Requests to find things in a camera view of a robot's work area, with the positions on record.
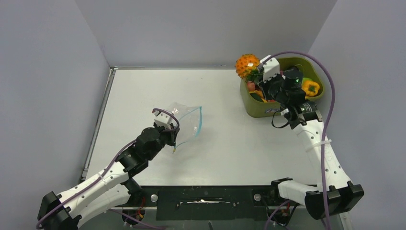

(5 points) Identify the clear zip top bag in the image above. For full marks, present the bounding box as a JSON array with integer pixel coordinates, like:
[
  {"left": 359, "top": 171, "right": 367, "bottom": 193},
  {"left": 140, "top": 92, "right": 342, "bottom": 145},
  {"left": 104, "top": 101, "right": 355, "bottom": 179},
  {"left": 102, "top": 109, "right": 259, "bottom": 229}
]
[{"left": 167, "top": 102, "right": 203, "bottom": 153}]

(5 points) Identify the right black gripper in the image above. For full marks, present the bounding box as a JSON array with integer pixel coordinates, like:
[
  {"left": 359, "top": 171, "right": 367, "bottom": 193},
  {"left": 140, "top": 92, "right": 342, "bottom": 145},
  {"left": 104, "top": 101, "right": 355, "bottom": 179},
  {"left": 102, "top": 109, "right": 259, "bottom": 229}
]
[{"left": 257, "top": 70, "right": 288, "bottom": 105}]

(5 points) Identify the toy pineapple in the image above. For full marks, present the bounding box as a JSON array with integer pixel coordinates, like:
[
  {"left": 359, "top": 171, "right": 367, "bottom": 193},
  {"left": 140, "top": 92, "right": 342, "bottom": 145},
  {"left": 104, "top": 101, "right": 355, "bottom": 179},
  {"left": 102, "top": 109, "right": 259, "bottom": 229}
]
[{"left": 235, "top": 54, "right": 262, "bottom": 82}]

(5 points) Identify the small pink toy peach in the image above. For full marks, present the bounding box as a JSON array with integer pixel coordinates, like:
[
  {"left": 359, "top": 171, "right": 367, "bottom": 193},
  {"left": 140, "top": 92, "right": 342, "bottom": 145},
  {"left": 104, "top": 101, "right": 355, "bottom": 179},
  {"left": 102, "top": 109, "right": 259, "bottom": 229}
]
[{"left": 247, "top": 81, "right": 256, "bottom": 92}]

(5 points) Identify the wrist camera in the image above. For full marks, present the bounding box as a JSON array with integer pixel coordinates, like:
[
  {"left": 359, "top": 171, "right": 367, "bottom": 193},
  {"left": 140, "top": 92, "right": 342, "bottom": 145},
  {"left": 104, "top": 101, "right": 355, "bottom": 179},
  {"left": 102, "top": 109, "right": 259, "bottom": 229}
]
[
  {"left": 257, "top": 55, "right": 280, "bottom": 82},
  {"left": 153, "top": 110, "right": 173, "bottom": 130}
]

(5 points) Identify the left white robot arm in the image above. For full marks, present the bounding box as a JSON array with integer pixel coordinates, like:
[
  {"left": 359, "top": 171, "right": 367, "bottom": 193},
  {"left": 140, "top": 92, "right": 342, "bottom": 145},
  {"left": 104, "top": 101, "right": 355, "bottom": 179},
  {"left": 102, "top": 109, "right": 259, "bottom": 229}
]
[{"left": 36, "top": 124, "right": 180, "bottom": 230}]

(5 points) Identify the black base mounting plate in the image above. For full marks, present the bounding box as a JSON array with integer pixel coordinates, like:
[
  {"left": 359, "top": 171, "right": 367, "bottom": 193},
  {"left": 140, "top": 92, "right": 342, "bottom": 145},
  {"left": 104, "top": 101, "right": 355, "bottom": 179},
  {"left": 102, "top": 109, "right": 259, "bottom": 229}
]
[{"left": 121, "top": 185, "right": 285, "bottom": 221}]

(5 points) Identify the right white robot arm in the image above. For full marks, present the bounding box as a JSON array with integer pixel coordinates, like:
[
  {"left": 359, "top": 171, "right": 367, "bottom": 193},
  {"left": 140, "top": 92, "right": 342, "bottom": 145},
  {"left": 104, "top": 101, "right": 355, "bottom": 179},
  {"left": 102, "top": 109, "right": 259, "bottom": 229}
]
[{"left": 255, "top": 69, "right": 364, "bottom": 220}]

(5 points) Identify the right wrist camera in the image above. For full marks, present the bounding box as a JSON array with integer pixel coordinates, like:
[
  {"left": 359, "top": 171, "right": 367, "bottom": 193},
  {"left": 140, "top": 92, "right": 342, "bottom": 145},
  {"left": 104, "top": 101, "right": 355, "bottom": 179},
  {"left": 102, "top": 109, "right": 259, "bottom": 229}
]
[{"left": 257, "top": 55, "right": 280, "bottom": 82}]

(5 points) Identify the yellow toy bell pepper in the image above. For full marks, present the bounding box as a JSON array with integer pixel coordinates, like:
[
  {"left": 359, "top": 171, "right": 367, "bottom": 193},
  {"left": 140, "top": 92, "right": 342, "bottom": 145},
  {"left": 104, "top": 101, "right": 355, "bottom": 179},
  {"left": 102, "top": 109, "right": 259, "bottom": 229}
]
[{"left": 302, "top": 80, "right": 320, "bottom": 97}]

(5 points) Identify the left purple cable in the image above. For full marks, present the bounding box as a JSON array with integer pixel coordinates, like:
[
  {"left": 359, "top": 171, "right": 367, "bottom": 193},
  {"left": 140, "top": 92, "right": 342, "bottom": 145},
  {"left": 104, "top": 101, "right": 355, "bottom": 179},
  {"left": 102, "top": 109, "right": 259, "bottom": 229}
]
[{"left": 35, "top": 108, "right": 181, "bottom": 230}]

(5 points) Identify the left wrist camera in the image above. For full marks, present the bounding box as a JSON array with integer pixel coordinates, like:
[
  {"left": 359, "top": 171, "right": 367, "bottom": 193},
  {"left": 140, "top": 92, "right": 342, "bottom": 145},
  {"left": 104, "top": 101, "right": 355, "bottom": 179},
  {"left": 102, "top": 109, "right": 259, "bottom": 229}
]
[{"left": 153, "top": 110, "right": 173, "bottom": 130}]

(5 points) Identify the olive green plastic bin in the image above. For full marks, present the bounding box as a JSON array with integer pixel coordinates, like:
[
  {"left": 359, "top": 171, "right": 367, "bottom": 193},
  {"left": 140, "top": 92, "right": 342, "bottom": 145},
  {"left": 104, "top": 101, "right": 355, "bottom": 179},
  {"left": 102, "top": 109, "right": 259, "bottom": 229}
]
[{"left": 240, "top": 57, "right": 324, "bottom": 118}]

